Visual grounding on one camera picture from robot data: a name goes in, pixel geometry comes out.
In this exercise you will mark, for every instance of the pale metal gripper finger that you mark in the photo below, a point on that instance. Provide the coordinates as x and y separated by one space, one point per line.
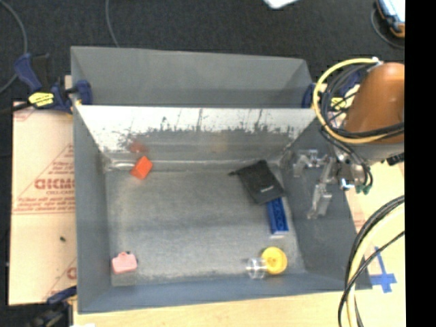
308 159
320 199

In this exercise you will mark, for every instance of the blue long toy brick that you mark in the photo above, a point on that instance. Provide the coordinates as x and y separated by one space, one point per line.
278 216

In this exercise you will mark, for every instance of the black pouch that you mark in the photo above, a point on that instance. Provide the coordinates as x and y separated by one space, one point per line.
259 182

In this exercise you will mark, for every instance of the yellow round disc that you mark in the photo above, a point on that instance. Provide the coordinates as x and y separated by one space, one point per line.
274 260

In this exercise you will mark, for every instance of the clear glass thing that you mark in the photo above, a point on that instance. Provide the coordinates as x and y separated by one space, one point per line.
256 268

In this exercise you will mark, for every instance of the grey metal bin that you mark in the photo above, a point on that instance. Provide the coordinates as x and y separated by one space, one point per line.
190 216

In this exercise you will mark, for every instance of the orange block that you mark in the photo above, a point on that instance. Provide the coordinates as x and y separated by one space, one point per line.
141 168

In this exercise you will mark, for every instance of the pink toy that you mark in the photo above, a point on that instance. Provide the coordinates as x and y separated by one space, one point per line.
124 263

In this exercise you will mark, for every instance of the brown cardboard board red print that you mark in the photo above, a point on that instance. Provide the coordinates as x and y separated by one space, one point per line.
41 182

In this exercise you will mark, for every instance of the black cylinder on white bracket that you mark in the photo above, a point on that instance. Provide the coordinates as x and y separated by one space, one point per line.
395 158

